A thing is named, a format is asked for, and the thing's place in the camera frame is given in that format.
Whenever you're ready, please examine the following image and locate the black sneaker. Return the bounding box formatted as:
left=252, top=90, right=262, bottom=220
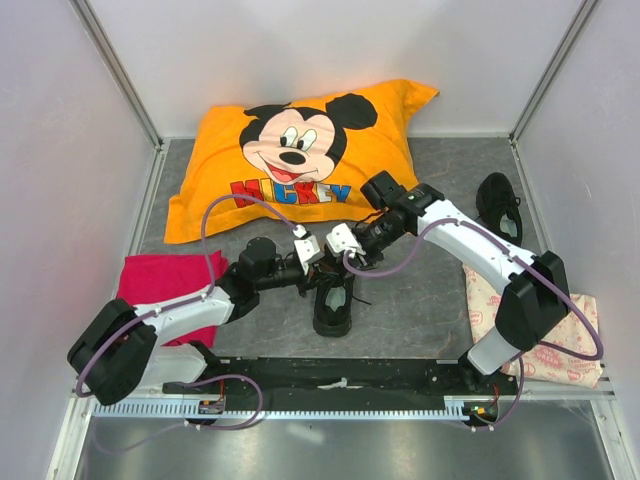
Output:
left=298, top=260, right=370, bottom=338
left=476, top=172, right=523, bottom=246

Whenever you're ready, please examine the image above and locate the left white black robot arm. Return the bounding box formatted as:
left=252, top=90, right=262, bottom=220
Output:
left=67, top=235, right=324, bottom=406

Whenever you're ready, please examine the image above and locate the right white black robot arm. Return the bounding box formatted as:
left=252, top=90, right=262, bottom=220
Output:
left=337, top=171, right=569, bottom=394

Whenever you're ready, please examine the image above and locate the orange Mickey Mouse pillow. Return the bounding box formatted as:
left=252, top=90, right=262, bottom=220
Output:
left=164, top=79, right=439, bottom=244

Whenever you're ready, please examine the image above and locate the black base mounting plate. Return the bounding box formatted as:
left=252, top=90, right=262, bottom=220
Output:
left=162, top=355, right=521, bottom=412

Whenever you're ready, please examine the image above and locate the folded magenta cloth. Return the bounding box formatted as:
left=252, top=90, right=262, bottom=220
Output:
left=117, top=251, right=229, bottom=349

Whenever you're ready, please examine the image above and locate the cream pink printed garment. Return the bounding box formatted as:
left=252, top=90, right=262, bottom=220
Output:
left=462, top=265, right=603, bottom=388

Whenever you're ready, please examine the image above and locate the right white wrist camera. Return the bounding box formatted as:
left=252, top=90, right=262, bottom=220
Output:
left=325, top=223, right=366, bottom=258

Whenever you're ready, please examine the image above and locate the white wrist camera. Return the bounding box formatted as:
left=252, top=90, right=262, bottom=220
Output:
left=294, top=234, right=324, bottom=275
left=325, top=223, right=366, bottom=258

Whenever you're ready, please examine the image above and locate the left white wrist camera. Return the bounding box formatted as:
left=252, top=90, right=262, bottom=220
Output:
left=294, top=234, right=324, bottom=275

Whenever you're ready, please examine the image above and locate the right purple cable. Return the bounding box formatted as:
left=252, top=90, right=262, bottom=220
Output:
left=343, top=216, right=605, bottom=432

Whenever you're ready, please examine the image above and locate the purple cable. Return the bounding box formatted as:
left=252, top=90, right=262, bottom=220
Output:
left=77, top=194, right=306, bottom=454
left=343, top=216, right=605, bottom=432

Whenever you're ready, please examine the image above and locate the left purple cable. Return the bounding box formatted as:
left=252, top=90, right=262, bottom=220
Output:
left=77, top=194, right=306, bottom=454

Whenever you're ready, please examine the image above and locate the grey slotted cable duct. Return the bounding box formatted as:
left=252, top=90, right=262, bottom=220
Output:
left=92, top=397, right=498, bottom=421

